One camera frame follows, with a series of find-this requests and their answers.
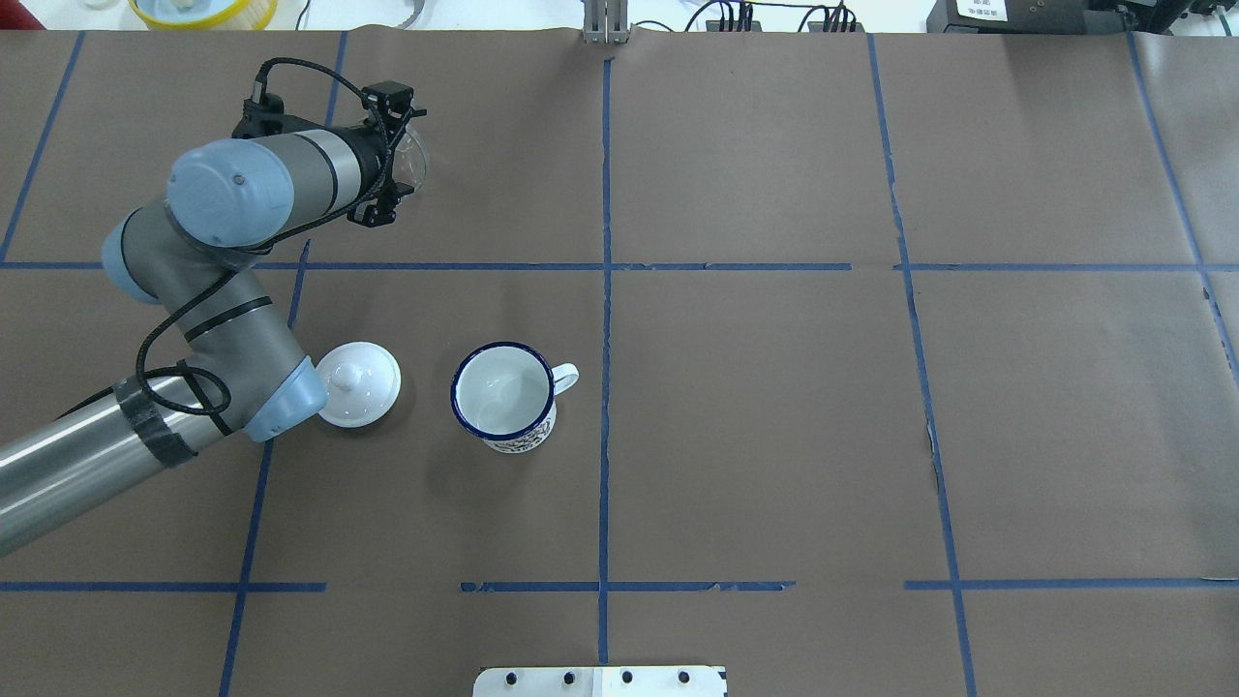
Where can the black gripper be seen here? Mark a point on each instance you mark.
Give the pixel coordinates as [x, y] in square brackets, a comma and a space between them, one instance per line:
[369, 165]

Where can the clear glass funnel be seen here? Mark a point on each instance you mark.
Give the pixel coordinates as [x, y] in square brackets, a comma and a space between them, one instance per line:
[414, 160]

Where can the white mug lid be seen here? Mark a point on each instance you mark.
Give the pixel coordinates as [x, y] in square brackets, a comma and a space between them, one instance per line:
[362, 383]

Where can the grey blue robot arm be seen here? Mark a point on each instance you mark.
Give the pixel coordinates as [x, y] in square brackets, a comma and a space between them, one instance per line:
[224, 360]

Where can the yellow rimmed round filter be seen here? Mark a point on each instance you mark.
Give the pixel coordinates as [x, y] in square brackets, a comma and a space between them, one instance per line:
[205, 15]

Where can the white enamel mug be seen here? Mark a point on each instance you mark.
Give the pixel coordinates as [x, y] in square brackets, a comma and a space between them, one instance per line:
[505, 394]

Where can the black equipment box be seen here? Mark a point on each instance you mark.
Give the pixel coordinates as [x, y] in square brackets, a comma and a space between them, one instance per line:
[1069, 18]

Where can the aluminium frame post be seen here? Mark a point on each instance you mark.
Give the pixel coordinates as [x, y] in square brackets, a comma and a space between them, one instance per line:
[606, 22]

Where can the black cable connector block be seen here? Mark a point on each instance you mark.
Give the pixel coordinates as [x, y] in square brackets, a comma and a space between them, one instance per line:
[734, 17]

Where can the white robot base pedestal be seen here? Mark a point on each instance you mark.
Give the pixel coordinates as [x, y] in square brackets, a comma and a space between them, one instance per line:
[651, 680]

